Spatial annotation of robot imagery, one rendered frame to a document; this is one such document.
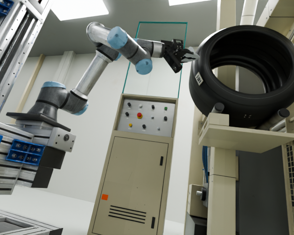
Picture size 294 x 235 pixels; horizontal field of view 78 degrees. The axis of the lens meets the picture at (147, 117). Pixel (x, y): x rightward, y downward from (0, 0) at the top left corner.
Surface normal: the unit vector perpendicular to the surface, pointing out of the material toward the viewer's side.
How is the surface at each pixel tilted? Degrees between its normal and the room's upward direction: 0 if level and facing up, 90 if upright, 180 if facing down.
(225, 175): 90
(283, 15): 180
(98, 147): 90
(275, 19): 180
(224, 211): 90
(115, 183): 90
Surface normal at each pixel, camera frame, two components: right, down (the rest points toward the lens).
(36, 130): -0.27, -0.37
